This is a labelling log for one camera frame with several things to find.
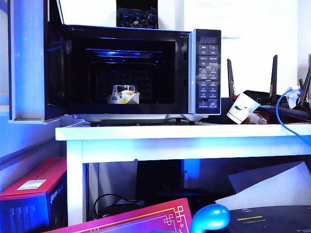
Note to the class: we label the clear plastic box of pastries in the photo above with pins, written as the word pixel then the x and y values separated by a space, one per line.
pixel 126 97

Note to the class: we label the pink box with gold pattern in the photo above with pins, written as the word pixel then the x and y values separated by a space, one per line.
pixel 136 218

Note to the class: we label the white paper cup blue print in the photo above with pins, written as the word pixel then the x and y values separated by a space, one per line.
pixel 243 106

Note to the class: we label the small white orange object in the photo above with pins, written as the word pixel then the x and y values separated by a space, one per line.
pixel 257 119

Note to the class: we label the white paper sheet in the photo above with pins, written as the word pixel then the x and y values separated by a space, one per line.
pixel 274 189

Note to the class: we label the white table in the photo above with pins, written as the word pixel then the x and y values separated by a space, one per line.
pixel 170 145

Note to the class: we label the red blue cardboard box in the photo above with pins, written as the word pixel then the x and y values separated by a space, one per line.
pixel 26 204

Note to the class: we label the dark box of blue-wrapped candies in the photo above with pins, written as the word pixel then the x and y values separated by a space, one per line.
pixel 137 17

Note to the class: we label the handwritten lavender paper notice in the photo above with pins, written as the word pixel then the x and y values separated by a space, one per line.
pixel 213 24

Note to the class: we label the grey framed office partition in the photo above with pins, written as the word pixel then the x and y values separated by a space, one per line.
pixel 24 140

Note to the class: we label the black silver microwave oven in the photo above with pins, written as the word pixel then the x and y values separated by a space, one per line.
pixel 209 72

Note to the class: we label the black glass microwave door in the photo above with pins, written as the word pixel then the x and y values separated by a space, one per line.
pixel 26 60

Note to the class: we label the black box with yellow label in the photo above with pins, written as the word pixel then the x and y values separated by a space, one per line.
pixel 269 218

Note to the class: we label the glossy blue rounded knob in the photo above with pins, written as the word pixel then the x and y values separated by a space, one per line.
pixel 210 217

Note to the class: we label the black rectangular box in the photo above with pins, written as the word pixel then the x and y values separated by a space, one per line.
pixel 158 174

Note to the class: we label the black router with antennas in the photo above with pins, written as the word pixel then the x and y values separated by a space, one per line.
pixel 267 99

